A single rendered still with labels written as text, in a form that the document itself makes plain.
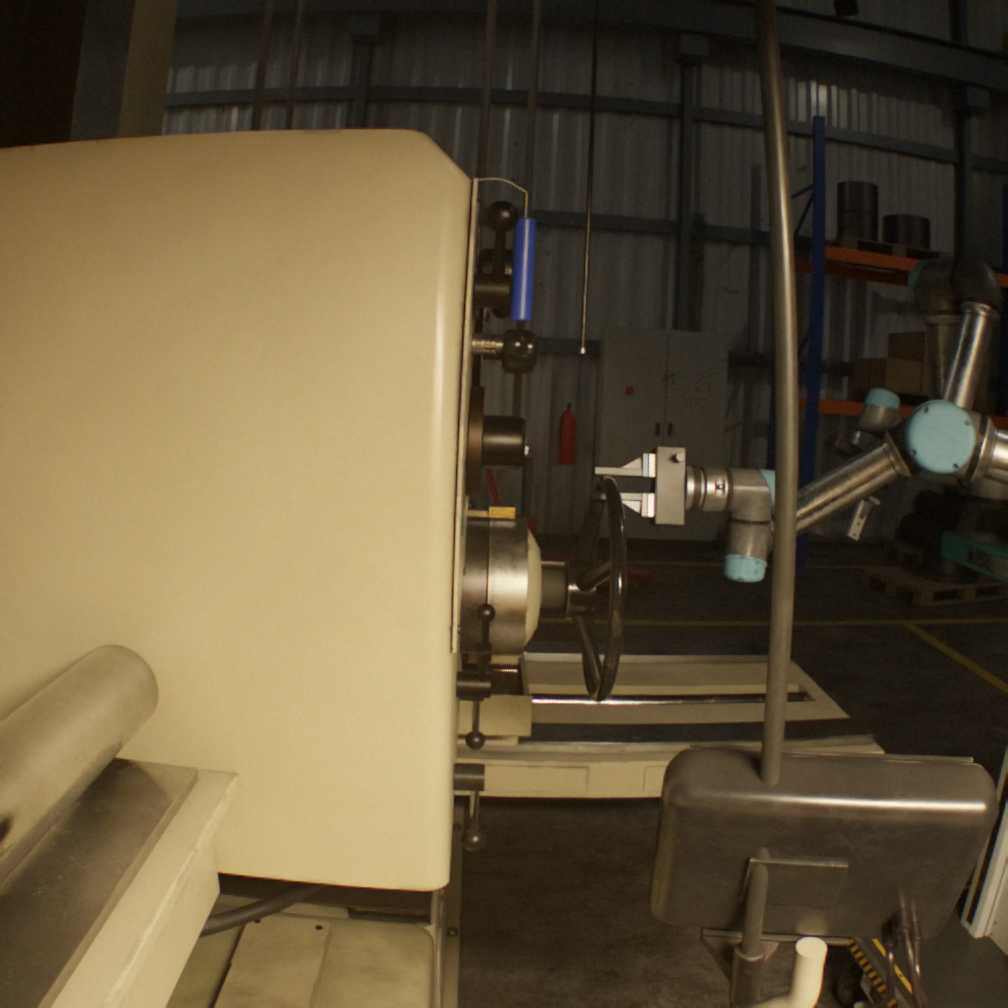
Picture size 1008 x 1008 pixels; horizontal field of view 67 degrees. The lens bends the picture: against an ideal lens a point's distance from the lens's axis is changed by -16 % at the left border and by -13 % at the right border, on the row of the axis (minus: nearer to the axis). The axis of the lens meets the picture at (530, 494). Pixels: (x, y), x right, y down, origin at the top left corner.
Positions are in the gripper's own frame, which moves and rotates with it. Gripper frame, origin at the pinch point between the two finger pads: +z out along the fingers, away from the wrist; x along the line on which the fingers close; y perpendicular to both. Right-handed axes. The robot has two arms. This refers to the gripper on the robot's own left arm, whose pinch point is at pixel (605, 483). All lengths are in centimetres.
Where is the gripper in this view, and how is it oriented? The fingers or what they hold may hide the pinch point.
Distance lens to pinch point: 146.7
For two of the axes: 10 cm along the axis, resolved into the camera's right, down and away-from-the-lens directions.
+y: 0.6, -0.8, -9.9
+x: -0.4, 10.0, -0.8
